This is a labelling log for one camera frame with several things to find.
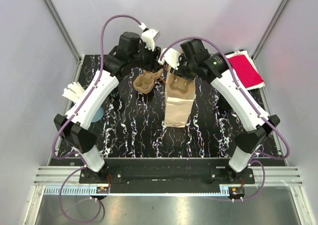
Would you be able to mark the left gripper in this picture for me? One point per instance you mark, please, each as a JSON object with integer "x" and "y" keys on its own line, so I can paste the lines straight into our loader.
{"x": 153, "y": 64}

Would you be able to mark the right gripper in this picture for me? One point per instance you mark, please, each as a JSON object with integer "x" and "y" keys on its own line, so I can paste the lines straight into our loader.
{"x": 178, "y": 72}

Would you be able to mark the brown pulp cup carrier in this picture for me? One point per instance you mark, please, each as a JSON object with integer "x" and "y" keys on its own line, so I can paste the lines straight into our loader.
{"x": 180, "y": 86}
{"x": 145, "y": 82}

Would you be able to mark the beige paper takeout bag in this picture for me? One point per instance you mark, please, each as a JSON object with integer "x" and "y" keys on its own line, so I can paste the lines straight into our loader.
{"x": 177, "y": 108}

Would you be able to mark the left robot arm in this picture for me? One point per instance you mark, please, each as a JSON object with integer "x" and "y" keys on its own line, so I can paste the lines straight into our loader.
{"x": 133, "y": 50}

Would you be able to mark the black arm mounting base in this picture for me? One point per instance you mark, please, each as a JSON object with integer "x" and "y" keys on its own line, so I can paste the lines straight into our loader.
{"x": 214, "y": 170}

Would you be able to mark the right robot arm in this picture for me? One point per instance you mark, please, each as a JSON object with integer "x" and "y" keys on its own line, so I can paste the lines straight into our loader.
{"x": 216, "y": 69}

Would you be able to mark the red cloth napkin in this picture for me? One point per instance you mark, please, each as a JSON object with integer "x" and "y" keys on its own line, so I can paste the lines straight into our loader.
{"x": 246, "y": 71}

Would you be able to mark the black marble pattern mat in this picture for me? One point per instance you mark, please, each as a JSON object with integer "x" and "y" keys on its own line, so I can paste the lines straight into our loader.
{"x": 132, "y": 124}

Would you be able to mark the light blue holder cup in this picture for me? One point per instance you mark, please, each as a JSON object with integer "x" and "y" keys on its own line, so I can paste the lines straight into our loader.
{"x": 98, "y": 115}

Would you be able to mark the white wooden stirrer bundle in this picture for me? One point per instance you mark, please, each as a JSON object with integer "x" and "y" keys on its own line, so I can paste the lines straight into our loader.
{"x": 74, "y": 91}

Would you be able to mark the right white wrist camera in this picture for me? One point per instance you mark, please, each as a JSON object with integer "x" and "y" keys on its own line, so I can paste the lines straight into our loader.
{"x": 171, "y": 57}

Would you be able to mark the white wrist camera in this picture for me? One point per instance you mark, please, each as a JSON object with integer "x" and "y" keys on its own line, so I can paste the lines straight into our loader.
{"x": 149, "y": 36}
{"x": 171, "y": 57}

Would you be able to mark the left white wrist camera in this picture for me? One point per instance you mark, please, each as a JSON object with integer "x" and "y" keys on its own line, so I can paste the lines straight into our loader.
{"x": 149, "y": 36}

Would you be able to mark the aluminium frame rail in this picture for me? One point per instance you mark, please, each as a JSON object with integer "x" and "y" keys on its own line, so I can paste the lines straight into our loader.
{"x": 276, "y": 198}

